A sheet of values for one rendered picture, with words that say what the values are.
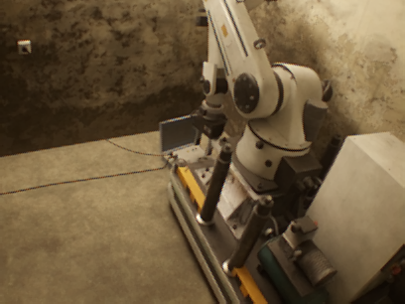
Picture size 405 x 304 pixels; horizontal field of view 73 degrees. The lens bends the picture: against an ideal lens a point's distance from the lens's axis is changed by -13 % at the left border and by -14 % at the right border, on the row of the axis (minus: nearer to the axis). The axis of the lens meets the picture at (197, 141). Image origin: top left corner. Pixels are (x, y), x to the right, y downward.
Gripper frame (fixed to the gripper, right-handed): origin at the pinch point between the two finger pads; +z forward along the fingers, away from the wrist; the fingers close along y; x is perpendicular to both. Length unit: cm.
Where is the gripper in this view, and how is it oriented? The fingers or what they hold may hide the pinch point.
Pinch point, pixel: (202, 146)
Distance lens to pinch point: 253.3
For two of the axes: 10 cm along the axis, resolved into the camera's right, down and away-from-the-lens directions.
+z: -1.9, 8.1, 5.5
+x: 7.6, -2.3, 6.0
